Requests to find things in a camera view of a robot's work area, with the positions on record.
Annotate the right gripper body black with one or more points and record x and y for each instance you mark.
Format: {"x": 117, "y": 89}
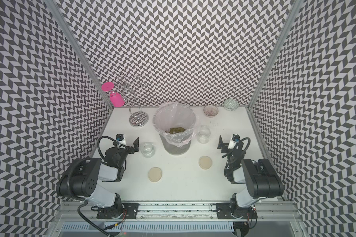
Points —
{"x": 225, "y": 149}

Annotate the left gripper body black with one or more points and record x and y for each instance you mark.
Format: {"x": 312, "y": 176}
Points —
{"x": 129, "y": 150}

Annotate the glass jar with beans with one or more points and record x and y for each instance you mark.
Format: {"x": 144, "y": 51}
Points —
{"x": 147, "y": 150}
{"x": 203, "y": 135}

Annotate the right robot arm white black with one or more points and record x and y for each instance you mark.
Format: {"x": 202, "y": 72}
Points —
{"x": 259, "y": 177}

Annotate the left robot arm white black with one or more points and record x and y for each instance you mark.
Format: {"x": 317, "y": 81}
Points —
{"x": 81, "y": 181}

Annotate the mung beans in bin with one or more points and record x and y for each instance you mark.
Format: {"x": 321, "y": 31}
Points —
{"x": 176, "y": 130}

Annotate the pinkish small bowl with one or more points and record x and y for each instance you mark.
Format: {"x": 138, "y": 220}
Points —
{"x": 210, "y": 111}

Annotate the green patterned small bowl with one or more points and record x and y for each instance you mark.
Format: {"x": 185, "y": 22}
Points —
{"x": 230, "y": 104}

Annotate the grey mesh trash bin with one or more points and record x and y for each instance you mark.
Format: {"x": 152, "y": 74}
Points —
{"x": 176, "y": 143}

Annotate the clear plastic bin liner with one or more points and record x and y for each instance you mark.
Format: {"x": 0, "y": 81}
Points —
{"x": 175, "y": 114}

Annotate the pink wine glass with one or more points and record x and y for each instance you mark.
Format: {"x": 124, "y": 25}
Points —
{"x": 115, "y": 98}

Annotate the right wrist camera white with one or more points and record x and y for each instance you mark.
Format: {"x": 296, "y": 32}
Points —
{"x": 234, "y": 141}

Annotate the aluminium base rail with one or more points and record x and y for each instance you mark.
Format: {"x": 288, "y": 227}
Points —
{"x": 266, "y": 218}

